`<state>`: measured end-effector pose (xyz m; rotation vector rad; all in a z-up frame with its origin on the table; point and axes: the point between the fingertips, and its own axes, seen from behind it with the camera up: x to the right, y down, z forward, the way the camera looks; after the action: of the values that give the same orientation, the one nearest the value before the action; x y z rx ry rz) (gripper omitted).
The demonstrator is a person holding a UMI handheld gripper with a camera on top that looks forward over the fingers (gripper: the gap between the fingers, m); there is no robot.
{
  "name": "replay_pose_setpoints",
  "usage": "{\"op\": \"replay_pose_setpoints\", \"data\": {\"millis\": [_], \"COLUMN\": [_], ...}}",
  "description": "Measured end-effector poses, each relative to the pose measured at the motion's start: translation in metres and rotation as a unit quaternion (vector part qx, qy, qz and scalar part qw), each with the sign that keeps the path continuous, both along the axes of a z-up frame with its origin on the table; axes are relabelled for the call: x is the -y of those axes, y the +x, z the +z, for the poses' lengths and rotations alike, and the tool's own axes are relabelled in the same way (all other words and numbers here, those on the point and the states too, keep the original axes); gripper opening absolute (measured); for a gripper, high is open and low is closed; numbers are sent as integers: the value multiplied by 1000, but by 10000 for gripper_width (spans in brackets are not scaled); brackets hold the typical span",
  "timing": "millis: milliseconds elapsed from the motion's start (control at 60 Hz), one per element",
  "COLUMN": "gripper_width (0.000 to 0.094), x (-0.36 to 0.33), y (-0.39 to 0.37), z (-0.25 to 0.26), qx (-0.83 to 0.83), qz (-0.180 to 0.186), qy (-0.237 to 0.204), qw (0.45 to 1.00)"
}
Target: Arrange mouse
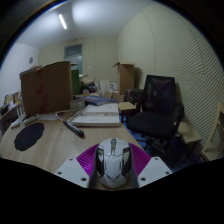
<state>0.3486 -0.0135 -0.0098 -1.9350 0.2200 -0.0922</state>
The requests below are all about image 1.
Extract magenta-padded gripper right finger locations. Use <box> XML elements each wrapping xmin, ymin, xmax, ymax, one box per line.
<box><xmin>128</xmin><ymin>143</ymin><xmax>173</xmax><ymax>190</ymax></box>

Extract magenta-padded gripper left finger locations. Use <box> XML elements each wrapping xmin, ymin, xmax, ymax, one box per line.
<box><xmin>54</xmin><ymin>143</ymin><xmax>101</xmax><ymax>190</ymax></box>

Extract white computer mouse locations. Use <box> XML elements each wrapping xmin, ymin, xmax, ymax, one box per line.
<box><xmin>95</xmin><ymin>138</ymin><xmax>132</xmax><ymax>190</ymax></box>

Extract black mouse pad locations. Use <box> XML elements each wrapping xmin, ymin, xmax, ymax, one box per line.
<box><xmin>13</xmin><ymin>122</ymin><xmax>46</xmax><ymax>152</ymax></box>

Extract black marker pen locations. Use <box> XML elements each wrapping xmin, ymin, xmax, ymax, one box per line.
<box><xmin>62</xmin><ymin>119</ymin><xmax>85</xmax><ymax>138</ymax></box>

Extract black office chair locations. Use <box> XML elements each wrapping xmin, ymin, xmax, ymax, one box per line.
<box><xmin>128</xmin><ymin>74</ymin><xmax>185</xmax><ymax>161</ymax></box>

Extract low wooden stool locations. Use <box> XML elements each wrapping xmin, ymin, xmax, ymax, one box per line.
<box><xmin>177</xmin><ymin>121</ymin><xmax>203</xmax><ymax>145</ymax></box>

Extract white paper sheet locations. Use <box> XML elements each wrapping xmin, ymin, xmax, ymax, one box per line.
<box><xmin>38</xmin><ymin>112</ymin><xmax>64</xmax><ymax>122</ymax></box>

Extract thick white book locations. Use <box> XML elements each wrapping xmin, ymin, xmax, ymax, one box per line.
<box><xmin>71</xmin><ymin>103</ymin><xmax>122</xmax><ymax>128</ymax></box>

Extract small wooden side table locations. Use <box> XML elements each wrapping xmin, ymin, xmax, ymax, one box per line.
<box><xmin>118</xmin><ymin>101</ymin><xmax>137</xmax><ymax>113</ymax></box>

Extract light wooden chair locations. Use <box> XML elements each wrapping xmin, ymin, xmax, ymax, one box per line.
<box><xmin>201</xmin><ymin>101</ymin><xmax>224</xmax><ymax>162</ymax></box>

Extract small beige remote control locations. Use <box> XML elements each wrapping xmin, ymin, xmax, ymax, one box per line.
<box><xmin>9</xmin><ymin>114</ymin><xmax>27</xmax><ymax>130</ymax></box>

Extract large brown cardboard box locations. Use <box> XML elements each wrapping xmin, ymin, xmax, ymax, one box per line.
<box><xmin>19</xmin><ymin>60</ymin><xmax>74</xmax><ymax>118</ymax></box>

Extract green cabinet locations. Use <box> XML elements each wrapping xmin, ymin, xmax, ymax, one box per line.
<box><xmin>70</xmin><ymin>68</ymin><xmax>81</xmax><ymax>95</ymax></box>

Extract wooden shelf unit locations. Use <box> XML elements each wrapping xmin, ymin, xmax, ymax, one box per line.
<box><xmin>0</xmin><ymin>91</ymin><xmax>24</xmax><ymax>134</ymax></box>

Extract door with window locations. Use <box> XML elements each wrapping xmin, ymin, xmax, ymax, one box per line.
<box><xmin>63</xmin><ymin>43</ymin><xmax>84</xmax><ymax>71</ymax></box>

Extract ceiling tube light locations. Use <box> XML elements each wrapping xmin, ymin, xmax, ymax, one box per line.
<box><xmin>58</xmin><ymin>13</ymin><xmax>68</xmax><ymax>30</ymax></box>

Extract thin grey cable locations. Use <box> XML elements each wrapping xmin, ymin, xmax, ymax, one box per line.
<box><xmin>54</xmin><ymin>110</ymin><xmax>84</xmax><ymax>125</ymax></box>

